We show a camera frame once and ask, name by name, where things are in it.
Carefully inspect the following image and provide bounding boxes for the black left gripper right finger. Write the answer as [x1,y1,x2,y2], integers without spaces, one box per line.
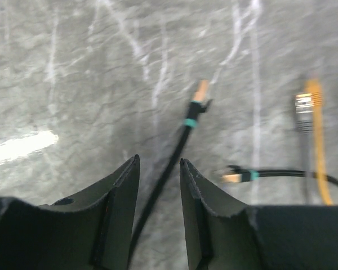
[180,159,338,269]

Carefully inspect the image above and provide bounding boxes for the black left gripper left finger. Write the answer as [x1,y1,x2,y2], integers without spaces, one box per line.
[0,155,140,269]

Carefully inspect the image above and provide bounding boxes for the black ethernet cable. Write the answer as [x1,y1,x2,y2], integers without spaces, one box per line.
[127,79,338,270]

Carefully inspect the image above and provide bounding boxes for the grey ethernet cable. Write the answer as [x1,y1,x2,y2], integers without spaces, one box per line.
[294,93,315,205]

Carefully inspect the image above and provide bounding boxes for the yellow ethernet cable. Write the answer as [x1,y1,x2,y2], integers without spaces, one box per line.
[304,78,334,206]

